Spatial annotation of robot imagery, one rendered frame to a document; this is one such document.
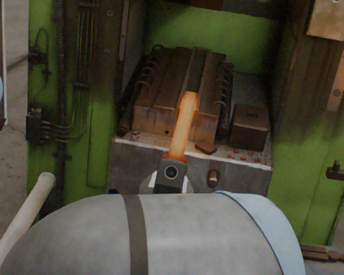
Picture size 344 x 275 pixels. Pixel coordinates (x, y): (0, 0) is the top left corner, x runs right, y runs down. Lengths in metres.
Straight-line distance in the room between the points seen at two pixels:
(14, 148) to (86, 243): 2.53
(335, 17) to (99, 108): 0.65
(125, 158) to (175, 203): 0.83
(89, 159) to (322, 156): 0.64
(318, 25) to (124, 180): 0.59
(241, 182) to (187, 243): 0.85
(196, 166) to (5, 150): 1.78
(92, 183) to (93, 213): 1.16
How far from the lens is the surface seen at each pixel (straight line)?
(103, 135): 1.49
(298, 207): 1.56
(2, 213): 2.50
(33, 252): 0.44
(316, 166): 1.49
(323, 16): 1.30
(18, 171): 2.75
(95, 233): 0.42
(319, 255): 1.36
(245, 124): 1.27
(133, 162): 1.27
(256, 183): 1.27
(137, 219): 0.42
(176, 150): 1.05
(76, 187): 1.60
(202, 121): 1.26
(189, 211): 0.44
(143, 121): 1.28
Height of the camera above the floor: 1.55
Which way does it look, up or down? 27 degrees down
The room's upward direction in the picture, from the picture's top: 10 degrees clockwise
